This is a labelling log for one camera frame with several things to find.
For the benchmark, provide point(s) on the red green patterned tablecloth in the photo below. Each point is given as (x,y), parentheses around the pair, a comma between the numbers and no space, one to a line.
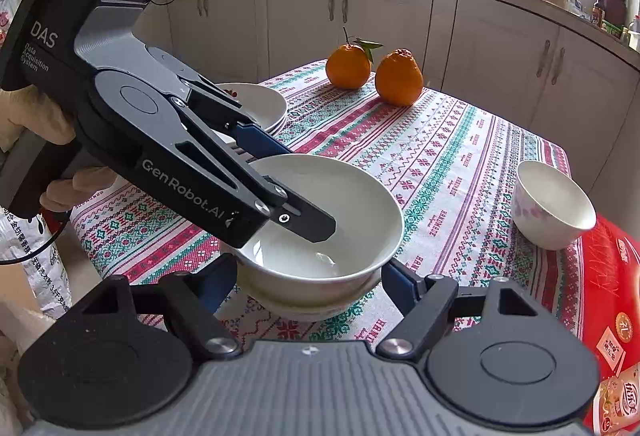
(450,156)

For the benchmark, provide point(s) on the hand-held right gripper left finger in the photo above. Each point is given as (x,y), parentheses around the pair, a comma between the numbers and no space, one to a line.
(222,288)

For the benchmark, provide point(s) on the white kitchen cabinets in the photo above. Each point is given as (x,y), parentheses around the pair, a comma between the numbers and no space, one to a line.
(350,16)

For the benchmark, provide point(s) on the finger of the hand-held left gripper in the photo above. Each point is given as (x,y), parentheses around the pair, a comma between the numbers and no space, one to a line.
(310,226)
(262,141)

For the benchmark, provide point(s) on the red gift box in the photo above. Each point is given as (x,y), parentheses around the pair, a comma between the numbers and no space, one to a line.
(612,276)

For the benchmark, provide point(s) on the person's left hand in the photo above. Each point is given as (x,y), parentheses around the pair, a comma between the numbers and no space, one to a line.
(35,116)

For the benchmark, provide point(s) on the white pink-flower bowl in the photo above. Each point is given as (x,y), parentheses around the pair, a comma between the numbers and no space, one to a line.
(310,308)
(350,206)
(550,211)

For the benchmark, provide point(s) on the dark sauce bottle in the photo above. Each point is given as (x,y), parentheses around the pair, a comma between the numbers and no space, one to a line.
(598,9)

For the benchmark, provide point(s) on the orange with green leaf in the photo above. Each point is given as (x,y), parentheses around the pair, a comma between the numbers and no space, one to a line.
(347,66)

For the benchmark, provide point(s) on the knife block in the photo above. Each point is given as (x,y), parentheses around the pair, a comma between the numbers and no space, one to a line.
(616,1)

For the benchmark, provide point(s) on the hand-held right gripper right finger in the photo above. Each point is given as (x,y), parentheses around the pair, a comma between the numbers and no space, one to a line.
(399,286)

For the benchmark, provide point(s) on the white printed plastic bag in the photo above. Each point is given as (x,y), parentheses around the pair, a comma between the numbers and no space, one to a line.
(30,276)

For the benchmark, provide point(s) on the bumpy orange without leaf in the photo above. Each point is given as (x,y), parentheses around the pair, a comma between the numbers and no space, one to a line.
(399,79)

